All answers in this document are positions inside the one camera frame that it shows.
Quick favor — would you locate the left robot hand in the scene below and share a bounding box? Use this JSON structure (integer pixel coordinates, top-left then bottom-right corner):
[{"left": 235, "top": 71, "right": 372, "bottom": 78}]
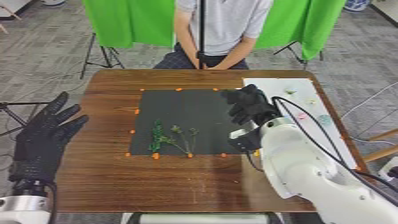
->
[{"left": 8, "top": 91, "right": 91, "bottom": 188}]

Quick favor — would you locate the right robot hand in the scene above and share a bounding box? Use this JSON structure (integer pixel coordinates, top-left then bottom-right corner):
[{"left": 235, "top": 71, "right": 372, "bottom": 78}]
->
[{"left": 219, "top": 83, "right": 285, "bottom": 126}]

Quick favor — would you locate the dark mat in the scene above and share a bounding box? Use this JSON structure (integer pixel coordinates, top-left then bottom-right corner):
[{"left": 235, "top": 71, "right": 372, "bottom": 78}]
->
[{"left": 129, "top": 89, "right": 249, "bottom": 157}]

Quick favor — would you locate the person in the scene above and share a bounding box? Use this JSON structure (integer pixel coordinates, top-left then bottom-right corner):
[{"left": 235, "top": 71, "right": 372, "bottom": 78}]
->
[{"left": 152, "top": 0, "right": 276, "bottom": 71}]

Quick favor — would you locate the white sheet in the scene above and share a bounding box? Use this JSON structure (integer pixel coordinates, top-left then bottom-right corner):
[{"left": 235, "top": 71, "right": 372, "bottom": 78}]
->
[{"left": 242, "top": 77, "right": 361, "bottom": 172}]

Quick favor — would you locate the thin green sprig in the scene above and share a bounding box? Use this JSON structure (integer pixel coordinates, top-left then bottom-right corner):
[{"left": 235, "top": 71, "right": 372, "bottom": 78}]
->
[
  {"left": 170, "top": 124, "right": 194, "bottom": 156},
  {"left": 187, "top": 127, "right": 201, "bottom": 155}
]

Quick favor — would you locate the black tripod stand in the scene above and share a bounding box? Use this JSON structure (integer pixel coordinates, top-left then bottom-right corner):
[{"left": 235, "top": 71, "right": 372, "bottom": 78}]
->
[
  {"left": 273, "top": 41, "right": 328, "bottom": 70},
  {"left": 79, "top": 32, "right": 127, "bottom": 80}
]

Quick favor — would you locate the leafy green sprig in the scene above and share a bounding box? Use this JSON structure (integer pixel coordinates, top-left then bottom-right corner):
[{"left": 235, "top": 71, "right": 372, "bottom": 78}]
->
[{"left": 146, "top": 118, "right": 175, "bottom": 154}]

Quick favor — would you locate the wooden chair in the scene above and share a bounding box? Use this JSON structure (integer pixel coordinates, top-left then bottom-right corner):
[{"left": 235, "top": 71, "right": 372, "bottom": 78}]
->
[{"left": 361, "top": 127, "right": 398, "bottom": 164}]

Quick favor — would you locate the pale grey bar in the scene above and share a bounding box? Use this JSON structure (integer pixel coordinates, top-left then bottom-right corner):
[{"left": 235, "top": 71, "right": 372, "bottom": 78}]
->
[{"left": 122, "top": 212, "right": 287, "bottom": 224}]

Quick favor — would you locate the black cable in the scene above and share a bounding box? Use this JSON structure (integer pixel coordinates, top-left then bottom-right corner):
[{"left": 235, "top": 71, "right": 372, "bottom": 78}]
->
[{"left": 271, "top": 95, "right": 398, "bottom": 204}]

